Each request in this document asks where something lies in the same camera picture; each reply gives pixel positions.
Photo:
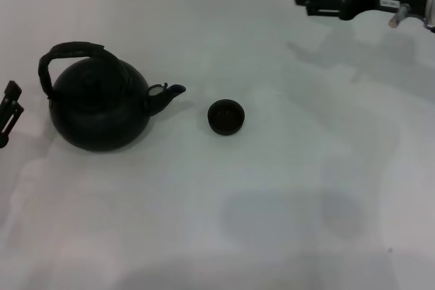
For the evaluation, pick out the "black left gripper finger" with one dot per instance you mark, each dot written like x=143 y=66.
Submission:
x=12 y=106

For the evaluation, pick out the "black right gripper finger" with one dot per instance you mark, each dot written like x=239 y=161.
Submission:
x=319 y=1

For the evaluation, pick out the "black round teapot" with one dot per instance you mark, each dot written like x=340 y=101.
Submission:
x=98 y=120

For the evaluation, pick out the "small dark teacup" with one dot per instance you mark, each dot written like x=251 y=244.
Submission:
x=226 y=118

